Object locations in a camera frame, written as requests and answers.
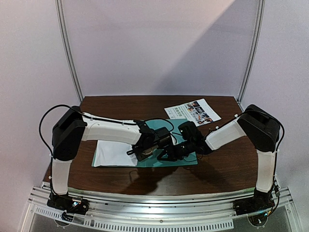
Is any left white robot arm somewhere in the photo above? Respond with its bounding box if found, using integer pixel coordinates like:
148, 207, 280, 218
51, 106, 176, 210

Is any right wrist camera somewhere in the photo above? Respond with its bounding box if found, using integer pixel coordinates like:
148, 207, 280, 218
178, 121, 202, 141

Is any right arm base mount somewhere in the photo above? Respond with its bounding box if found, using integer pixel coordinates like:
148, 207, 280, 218
233, 191, 280, 217

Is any right aluminium corner post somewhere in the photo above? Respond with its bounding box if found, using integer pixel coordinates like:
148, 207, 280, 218
236, 0, 265, 106

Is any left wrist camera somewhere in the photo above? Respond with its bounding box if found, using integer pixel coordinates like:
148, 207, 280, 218
154, 127, 171, 143

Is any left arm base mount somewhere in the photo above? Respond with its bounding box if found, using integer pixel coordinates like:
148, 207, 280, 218
47, 193, 89, 215

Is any colour printed brochure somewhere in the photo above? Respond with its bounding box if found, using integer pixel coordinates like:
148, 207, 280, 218
164, 99, 221, 127

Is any white text paper sheet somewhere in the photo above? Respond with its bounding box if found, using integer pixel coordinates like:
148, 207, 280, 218
92, 140, 138, 167

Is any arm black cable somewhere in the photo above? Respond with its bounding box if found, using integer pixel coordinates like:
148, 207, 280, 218
39, 104, 80, 194
271, 118, 285, 196

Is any aluminium corner post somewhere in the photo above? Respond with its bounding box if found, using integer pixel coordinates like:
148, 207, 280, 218
236, 0, 265, 106
55, 0, 84, 103

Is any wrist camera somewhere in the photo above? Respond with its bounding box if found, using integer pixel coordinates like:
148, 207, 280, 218
154, 127, 171, 143
178, 121, 202, 141

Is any teal plastic folder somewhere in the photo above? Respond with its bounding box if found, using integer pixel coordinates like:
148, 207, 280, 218
91, 117, 198, 168

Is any perforated metal cable tray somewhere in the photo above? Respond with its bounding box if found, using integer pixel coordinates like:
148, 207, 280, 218
29, 206, 235, 232

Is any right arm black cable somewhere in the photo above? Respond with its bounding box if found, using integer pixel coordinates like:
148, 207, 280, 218
271, 118, 285, 196

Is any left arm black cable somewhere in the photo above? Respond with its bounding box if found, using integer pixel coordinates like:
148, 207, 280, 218
39, 104, 80, 194

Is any aluminium front rail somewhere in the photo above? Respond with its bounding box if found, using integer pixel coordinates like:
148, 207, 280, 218
25, 182, 297, 221

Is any left aluminium corner post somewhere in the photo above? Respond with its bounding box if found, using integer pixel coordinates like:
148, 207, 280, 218
55, 0, 84, 103

